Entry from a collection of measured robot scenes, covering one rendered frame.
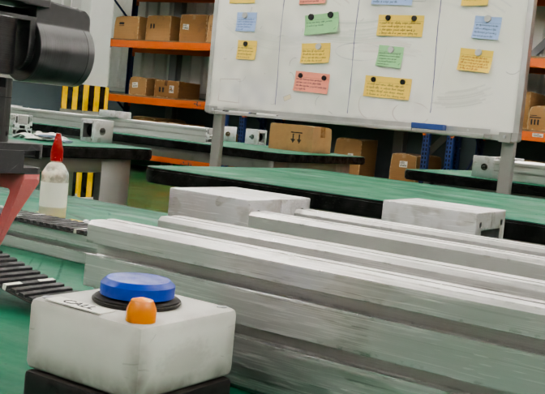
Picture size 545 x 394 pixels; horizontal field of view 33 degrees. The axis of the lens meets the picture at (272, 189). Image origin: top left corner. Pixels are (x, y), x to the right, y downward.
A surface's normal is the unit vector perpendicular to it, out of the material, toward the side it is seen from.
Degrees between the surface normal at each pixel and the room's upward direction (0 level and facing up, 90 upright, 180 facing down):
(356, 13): 90
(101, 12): 90
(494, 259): 90
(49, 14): 92
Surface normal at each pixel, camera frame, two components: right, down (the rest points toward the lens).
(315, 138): 0.77, 0.14
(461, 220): -0.52, 0.01
